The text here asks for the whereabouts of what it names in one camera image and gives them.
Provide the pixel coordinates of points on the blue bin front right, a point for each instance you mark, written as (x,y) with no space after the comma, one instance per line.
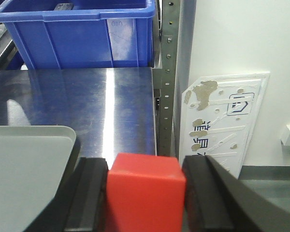
(65,34)

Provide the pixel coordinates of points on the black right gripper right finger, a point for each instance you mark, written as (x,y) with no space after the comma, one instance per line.
(216,201)

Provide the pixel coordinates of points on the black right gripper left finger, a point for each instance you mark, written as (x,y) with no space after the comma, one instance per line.
(79,206)

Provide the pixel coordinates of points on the steel shelf upright post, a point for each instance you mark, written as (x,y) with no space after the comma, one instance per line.
(172,33)

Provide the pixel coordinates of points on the red foam cube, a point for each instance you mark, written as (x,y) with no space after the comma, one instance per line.
(145,193)

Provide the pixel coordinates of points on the white damaged sign board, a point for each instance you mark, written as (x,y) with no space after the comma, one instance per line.
(218,115)

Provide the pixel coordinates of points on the grey plastic tray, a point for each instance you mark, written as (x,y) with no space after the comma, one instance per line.
(33,160)

